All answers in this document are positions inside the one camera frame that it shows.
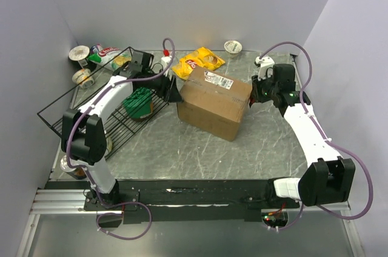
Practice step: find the brown cardboard express box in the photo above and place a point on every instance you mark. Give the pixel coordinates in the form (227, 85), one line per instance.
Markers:
(214, 103)

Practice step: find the green white chips bag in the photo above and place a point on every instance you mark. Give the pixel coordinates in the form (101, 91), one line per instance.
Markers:
(110, 58)

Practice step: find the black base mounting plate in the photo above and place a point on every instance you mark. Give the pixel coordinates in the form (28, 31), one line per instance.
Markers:
(192, 200)

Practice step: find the aluminium rail frame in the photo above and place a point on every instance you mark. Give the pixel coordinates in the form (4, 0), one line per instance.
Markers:
(58, 202)

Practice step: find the black wire rack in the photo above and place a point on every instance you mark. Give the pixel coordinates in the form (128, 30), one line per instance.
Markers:
(120, 113)

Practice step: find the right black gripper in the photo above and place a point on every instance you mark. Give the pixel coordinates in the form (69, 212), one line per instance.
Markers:
(256, 85)

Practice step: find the green lidded jar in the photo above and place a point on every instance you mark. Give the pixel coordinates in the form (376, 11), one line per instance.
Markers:
(139, 105)

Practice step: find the white yogurt cup rear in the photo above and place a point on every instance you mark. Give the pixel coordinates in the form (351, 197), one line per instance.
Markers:
(233, 48)

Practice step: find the blue white small packet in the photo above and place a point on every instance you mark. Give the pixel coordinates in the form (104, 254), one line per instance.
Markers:
(95, 49)

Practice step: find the white yogurt cup upright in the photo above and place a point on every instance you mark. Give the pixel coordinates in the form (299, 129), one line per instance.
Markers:
(80, 54)

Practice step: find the white tape roll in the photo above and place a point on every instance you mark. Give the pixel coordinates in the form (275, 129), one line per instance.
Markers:
(109, 146)

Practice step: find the yellow Lays chips bag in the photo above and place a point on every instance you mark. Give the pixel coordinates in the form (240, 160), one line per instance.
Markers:
(201, 57)

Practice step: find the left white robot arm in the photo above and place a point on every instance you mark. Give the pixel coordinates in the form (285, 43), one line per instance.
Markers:
(83, 130)

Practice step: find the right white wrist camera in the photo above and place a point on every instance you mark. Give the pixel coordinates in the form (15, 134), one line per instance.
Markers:
(263, 65)

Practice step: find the metal tin can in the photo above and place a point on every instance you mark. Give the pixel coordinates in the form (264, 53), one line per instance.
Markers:
(76, 173)

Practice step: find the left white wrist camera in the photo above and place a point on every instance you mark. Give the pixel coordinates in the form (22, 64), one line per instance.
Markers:
(167, 60)

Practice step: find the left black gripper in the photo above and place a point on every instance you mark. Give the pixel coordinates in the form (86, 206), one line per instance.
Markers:
(174, 95)

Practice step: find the white yogurt cup lying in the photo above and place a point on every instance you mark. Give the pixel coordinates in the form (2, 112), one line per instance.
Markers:
(83, 78)

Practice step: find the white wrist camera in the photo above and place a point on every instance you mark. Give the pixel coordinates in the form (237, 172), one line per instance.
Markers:
(263, 65)
(167, 60)

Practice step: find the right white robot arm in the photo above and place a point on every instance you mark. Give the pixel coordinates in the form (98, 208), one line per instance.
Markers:
(328, 178)

